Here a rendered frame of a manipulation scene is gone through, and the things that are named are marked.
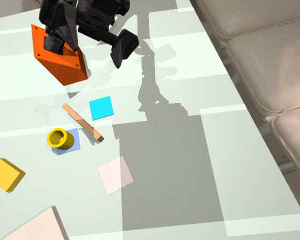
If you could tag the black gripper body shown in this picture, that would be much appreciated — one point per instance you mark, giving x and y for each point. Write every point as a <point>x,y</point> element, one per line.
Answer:
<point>91,23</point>

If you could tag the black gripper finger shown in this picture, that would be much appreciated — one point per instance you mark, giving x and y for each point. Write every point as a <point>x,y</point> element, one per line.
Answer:
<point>120,50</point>
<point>64,23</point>

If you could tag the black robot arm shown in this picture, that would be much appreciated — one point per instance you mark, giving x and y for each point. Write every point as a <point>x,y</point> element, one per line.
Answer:
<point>54,43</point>

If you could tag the yellow box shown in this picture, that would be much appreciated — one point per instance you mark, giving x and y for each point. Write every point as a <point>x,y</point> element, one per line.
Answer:
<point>10,175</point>

